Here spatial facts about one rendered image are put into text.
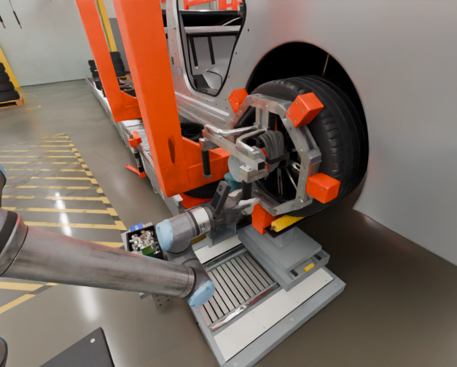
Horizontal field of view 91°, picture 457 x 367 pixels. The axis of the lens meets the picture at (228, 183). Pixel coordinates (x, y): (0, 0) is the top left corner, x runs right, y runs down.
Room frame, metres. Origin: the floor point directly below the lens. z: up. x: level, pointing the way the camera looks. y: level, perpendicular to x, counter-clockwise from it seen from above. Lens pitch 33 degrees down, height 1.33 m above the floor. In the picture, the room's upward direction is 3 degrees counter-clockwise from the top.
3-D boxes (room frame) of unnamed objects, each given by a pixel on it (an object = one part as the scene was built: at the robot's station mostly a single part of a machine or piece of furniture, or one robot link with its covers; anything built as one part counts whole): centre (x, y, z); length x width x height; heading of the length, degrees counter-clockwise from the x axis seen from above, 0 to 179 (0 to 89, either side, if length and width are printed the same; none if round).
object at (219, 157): (1.40, 0.06, 0.69); 0.52 x 0.17 x 0.35; 120
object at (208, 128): (0.98, -0.03, 1.03); 0.19 x 0.18 x 0.11; 120
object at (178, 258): (0.54, 0.18, 0.69); 0.12 x 0.09 x 0.12; 30
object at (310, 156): (0.96, -0.19, 0.85); 0.54 x 0.07 x 0.54; 30
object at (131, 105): (3.07, 1.03, 0.69); 0.52 x 0.17 x 0.35; 120
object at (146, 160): (2.33, 0.95, 0.28); 2.47 x 0.09 x 0.22; 30
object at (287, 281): (1.04, -0.33, 0.13); 0.50 x 0.36 x 0.10; 30
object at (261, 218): (0.98, -0.22, 0.48); 0.16 x 0.12 x 0.17; 120
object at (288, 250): (1.04, -0.33, 0.32); 0.40 x 0.30 x 0.28; 30
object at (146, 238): (0.73, 0.41, 0.51); 0.20 x 0.14 x 0.13; 22
